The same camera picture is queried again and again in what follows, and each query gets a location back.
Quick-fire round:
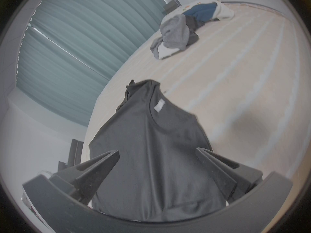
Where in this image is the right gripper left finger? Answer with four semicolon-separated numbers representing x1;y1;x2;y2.
49;150;120;205

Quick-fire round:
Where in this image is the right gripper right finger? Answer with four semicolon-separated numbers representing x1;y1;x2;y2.
196;147;263;201

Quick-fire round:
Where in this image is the black T-shirt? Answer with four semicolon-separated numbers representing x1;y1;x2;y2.
88;79;227;223

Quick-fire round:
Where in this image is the pile of clothes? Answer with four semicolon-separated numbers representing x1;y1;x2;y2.
150;0;235;60

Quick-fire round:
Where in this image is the bed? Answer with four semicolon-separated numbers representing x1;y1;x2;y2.
81;0;309;218

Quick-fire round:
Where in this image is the blue-green curtain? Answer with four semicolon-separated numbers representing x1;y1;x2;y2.
16;27;110;128
28;0;168;81

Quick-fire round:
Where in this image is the grey bedside table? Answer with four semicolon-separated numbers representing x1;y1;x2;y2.
163;0;179;16

